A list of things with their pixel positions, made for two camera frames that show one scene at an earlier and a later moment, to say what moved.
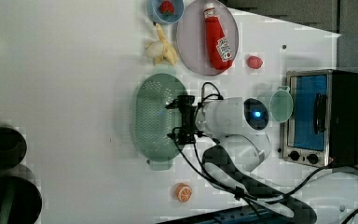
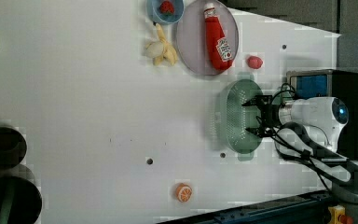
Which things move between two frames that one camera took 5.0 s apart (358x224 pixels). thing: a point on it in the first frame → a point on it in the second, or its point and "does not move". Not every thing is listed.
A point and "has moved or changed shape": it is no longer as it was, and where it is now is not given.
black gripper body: (188, 133) → (270, 117)
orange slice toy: (184, 192) does not move
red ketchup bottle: (219, 49) does not move
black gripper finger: (174, 105) → (255, 101)
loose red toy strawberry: (254, 62) does not move
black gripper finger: (176, 136) → (257, 131)
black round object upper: (3, 147) does not move
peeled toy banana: (160, 49) does not move
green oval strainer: (153, 121) has moved or changed shape
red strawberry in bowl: (166, 8) does not move
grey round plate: (191, 39) does not move
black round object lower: (9, 200) does not move
